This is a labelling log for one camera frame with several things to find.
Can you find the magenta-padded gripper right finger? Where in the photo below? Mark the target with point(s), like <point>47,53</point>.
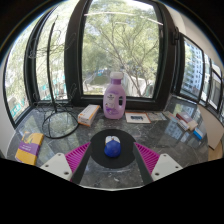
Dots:
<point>148,159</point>

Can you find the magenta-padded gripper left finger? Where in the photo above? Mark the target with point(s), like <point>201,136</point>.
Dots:
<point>75,158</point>

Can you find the blue and white computer mouse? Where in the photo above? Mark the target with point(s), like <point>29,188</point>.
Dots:
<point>112,149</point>

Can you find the white framed card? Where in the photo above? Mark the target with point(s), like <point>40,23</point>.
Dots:
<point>137,118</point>

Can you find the pale flat leaflet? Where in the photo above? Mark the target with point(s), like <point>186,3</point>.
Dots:
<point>156,116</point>

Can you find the orange and white carton box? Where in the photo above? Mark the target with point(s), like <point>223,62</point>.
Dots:
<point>88,115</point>

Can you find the striped flat book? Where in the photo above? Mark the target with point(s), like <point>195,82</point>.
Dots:
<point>182,125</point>

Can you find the red book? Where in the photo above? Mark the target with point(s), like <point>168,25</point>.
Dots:
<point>184,116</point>

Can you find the beige book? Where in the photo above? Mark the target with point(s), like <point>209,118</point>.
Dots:
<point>192,125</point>

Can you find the blue box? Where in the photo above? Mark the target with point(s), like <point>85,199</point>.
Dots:
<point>198,133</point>

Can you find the purple detergent bottle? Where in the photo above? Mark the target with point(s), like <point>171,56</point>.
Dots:
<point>114,100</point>

